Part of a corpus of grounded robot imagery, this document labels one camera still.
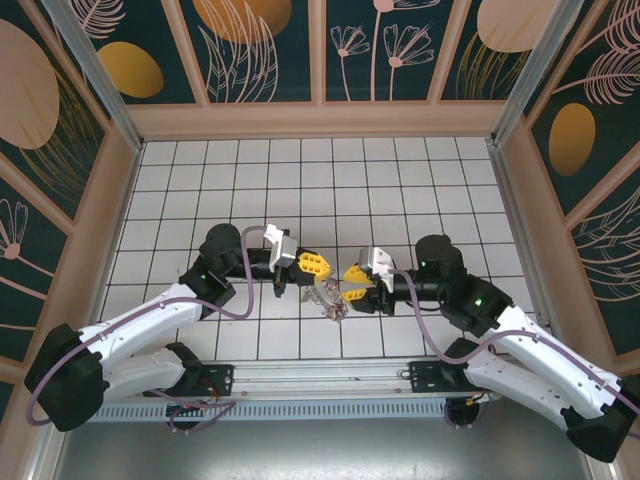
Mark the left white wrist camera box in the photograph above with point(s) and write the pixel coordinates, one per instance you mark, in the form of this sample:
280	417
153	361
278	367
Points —
282	247

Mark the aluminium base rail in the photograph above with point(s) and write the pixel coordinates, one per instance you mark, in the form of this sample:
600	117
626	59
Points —
320	372

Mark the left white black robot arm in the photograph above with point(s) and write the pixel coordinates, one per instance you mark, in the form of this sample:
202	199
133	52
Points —
145	320

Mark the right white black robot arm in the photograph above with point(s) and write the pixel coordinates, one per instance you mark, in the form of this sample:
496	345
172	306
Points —
540	350

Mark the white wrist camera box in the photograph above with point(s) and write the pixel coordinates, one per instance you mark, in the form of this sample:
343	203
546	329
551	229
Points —
375	260
282	247

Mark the aluminium side rail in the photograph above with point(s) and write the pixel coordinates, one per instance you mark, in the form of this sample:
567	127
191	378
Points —
517	225

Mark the aluminium frame post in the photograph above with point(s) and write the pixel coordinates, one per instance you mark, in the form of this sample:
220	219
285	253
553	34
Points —
530	75
102	75

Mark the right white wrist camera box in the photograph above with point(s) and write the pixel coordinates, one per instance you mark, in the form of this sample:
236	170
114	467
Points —
375	260

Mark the grey sheet metal panel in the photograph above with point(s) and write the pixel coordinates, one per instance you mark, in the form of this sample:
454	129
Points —
320	450

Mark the grey disc keyring with loops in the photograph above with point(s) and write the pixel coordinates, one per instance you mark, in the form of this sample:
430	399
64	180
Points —
330	300

